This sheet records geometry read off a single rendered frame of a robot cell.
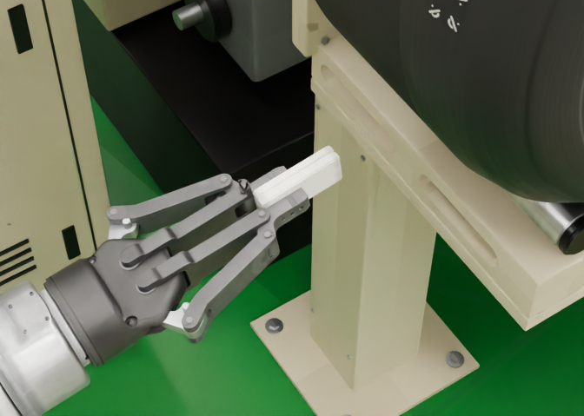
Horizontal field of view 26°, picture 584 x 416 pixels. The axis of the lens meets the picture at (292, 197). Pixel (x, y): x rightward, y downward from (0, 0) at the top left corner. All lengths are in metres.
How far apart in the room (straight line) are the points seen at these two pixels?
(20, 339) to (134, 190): 1.40
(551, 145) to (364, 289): 0.91
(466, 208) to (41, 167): 0.77
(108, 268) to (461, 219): 0.40
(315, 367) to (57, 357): 1.18
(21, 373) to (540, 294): 0.48
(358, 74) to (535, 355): 0.94
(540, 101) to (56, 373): 0.38
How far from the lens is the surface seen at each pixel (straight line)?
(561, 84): 0.84
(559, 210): 1.10
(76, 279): 0.91
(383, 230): 1.68
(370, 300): 1.81
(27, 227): 1.84
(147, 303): 0.92
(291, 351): 2.06
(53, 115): 1.70
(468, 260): 1.21
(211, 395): 2.03
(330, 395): 2.02
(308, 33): 1.26
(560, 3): 0.79
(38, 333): 0.89
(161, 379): 2.05
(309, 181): 0.95
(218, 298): 0.91
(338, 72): 1.27
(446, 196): 1.18
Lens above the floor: 1.78
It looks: 52 degrees down
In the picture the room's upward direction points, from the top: straight up
